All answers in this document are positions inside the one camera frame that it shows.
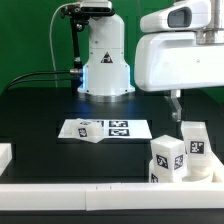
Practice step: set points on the white round stool seat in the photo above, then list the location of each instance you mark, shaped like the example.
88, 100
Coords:
195, 174

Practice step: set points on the white fence bar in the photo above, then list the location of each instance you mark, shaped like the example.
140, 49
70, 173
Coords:
5, 156
118, 196

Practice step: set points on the black camera stand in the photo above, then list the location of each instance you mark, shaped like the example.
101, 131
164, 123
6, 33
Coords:
78, 22

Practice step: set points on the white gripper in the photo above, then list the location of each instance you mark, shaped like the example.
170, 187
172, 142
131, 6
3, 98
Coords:
182, 48

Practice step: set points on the white front fence bar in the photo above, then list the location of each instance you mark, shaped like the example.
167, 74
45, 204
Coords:
118, 196

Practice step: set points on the white left fence bar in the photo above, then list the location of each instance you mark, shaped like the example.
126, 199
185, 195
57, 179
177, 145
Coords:
5, 156

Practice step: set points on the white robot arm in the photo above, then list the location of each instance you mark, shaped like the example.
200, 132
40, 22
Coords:
106, 75

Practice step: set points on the white marker sheet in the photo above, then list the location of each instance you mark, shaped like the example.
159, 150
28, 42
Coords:
112, 128

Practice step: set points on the grey depth camera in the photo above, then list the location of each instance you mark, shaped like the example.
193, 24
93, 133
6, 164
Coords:
97, 7

